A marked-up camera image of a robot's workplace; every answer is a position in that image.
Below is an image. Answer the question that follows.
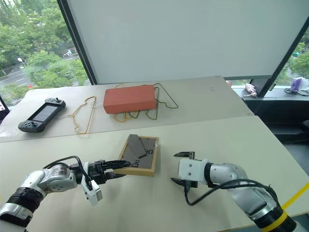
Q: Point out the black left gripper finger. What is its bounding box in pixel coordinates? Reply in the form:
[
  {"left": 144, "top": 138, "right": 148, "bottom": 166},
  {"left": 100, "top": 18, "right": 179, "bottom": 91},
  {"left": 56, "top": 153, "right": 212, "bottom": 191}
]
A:
[
  {"left": 103, "top": 159, "right": 132, "bottom": 170},
  {"left": 105, "top": 170, "right": 127, "bottom": 181}
]

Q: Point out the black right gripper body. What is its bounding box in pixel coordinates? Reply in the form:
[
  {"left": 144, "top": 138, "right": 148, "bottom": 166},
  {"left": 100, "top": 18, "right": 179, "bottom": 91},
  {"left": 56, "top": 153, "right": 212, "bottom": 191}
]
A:
[{"left": 183, "top": 179, "right": 199, "bottom": 192}]

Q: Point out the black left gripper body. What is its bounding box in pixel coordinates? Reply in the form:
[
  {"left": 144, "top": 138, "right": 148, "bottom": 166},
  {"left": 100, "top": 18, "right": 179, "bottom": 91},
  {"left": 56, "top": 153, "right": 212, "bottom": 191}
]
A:
[{"left": 87, "top": 159, "right": 107, "bottom": 186}]

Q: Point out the wooden picture frame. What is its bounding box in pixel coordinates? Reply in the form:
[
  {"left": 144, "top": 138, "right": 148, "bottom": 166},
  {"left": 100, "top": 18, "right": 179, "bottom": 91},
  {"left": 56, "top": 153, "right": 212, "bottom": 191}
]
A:
[{"left": 113, "top": 134, "right": 160, "bottom": 177}]

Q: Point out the red rectangular box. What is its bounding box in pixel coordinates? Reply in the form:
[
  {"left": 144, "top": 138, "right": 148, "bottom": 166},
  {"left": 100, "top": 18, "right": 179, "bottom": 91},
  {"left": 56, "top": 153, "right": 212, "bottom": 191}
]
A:
[{"left": 103, "top": 84, "right": 157, "bottom": 115}]

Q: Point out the dark grey handheld game console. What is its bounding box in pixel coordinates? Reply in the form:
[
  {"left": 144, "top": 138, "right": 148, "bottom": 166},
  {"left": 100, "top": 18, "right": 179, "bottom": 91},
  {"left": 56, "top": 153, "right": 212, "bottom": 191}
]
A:
[{"left": 18, "top": 97, "right": 67, "bottom": 133}]

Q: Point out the folded pink umbrella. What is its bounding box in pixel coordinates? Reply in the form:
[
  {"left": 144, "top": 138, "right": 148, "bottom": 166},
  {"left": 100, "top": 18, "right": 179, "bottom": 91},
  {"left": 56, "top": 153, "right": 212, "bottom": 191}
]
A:
[{"left": 244, "top": 82, "right": 258, "bottom": 98}]

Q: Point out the dark laptop screen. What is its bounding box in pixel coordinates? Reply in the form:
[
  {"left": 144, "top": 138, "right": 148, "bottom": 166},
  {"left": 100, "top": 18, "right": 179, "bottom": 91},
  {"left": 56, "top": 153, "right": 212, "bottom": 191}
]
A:
[{"left": 0, "top": 95, "right": 11, "bottom": 124}]

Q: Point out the purple package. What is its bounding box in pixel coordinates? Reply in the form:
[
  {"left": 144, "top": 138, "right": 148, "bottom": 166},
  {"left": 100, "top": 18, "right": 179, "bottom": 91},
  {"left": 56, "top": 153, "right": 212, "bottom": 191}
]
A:
[{"left": 290, "top": 76, "right": 304, "bottom": 91}]

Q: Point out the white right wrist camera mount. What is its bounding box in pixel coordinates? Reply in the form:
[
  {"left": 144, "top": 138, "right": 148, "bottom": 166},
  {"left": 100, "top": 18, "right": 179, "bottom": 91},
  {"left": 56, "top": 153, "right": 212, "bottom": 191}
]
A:
[{"left": 178, "top": 158, "right": 210, "bottom": 187}]

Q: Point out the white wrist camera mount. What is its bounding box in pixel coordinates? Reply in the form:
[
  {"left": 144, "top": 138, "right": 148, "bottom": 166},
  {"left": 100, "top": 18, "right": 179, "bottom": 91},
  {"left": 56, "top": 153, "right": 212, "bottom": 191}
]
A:
[
  {"left": 81, "top": 176, "right": 103, "bottom": 207},
  {"left": 178, "top": 158, "right": 210, "bottom": 187}
]

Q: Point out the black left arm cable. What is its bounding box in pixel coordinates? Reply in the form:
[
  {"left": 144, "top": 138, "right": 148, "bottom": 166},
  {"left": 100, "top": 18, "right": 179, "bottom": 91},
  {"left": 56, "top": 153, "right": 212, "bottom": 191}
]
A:
[{"left": 42, "top": 156, "right": 94, "bottom": 191}]

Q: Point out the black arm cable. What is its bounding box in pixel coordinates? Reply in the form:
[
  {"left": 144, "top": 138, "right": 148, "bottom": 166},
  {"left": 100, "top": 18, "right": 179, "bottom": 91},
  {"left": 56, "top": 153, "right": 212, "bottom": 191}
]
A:
[
  {"left": 42, "top": 156, "right": 94, "bottom": 191},
  {"left": 184, "top": 178, "right": 281, "bottom": 206}
]

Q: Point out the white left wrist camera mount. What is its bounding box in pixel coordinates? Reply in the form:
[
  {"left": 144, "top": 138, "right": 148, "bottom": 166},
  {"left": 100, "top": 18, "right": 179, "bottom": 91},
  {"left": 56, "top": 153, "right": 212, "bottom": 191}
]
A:
[{"left": 81, "top": 176, "right": 103, "bottom": 207}]

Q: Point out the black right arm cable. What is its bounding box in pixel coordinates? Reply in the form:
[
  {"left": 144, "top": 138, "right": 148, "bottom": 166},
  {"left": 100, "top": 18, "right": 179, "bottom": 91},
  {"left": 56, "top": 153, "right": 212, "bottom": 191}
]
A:
[{"left": 184, "top": 178, "right": 281, "bottom": 206}]

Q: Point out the orange wire clothes hanger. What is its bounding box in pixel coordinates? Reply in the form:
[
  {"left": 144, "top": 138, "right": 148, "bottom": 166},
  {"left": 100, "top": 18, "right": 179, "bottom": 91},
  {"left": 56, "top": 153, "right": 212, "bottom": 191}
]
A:
[{"left": 72, "top": 96, "right": 98, "bottom": 135}]

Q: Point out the green wire clothes hanger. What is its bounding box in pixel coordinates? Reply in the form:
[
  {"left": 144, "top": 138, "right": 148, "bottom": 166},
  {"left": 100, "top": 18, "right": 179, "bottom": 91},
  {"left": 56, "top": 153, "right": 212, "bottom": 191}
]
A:
[{"left": 123, "top": 82, "right": 180, "bottom": 121}]

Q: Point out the white board with black frame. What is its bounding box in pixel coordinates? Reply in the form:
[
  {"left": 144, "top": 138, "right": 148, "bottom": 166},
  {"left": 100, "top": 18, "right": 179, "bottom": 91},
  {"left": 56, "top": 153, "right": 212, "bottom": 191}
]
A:
[{"left": 56, "top": 0, "right": 309, "bottom": 86}]

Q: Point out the black coiled cable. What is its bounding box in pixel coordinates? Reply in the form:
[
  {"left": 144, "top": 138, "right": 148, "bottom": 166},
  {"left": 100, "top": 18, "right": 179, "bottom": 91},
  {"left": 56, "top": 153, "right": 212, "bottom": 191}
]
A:
[{"left": 284, "top": 87, "right": 309, "bottom": 97}]

